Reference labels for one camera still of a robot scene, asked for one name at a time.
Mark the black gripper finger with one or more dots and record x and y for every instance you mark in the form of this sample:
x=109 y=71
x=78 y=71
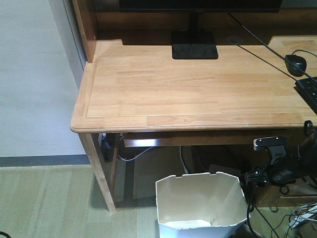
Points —
x=257 y=175

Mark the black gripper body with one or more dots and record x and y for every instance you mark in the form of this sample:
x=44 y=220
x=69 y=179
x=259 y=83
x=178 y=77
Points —
x=279 y=176

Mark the white plastic trash bin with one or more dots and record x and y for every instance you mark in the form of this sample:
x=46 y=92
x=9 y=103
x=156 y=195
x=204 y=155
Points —
x=200 y=205

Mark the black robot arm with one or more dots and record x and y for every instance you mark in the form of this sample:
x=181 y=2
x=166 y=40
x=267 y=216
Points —
x=286 y=164

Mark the black keyboard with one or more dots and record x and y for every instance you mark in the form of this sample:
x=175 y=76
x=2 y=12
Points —
x=307 y=89

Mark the black computer mouse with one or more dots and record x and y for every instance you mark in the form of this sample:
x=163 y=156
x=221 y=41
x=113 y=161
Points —
x=296 y=65

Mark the black computer monitor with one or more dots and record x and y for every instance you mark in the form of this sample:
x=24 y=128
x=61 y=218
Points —
x=193 y=44

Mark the wooden desk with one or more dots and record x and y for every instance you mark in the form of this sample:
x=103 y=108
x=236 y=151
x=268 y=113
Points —
x=132 y=85

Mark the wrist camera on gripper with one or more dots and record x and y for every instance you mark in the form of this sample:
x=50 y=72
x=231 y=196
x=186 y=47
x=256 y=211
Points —
x=275 y=146

